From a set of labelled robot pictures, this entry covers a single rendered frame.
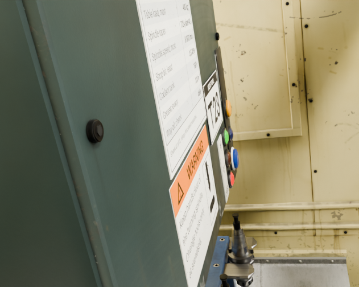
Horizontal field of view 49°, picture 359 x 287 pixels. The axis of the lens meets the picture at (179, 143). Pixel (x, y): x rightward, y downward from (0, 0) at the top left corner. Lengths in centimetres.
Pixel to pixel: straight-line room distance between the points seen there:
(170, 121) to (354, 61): 104
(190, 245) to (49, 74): 22
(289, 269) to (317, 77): 71
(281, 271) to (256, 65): 76
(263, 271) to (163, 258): 130
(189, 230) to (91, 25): 20
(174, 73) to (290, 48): 95
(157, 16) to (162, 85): 5
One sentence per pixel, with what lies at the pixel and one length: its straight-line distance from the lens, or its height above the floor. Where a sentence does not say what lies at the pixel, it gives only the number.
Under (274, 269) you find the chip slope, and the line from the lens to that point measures 157.
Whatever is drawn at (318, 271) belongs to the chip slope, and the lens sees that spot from 157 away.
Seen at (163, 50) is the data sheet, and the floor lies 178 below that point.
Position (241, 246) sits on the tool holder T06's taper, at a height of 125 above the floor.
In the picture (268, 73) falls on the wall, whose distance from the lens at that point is 129.
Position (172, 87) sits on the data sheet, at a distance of 32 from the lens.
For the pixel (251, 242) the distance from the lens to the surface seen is 105.
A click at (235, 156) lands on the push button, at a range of 60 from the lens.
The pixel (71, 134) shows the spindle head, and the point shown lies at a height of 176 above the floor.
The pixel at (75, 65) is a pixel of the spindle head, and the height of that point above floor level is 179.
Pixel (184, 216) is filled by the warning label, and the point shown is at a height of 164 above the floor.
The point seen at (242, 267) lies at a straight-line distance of 98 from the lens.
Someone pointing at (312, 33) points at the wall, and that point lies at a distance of 128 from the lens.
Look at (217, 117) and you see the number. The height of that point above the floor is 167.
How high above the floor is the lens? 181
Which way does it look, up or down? 19 degrees down
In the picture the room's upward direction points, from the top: 10 degrees counter-clockwise
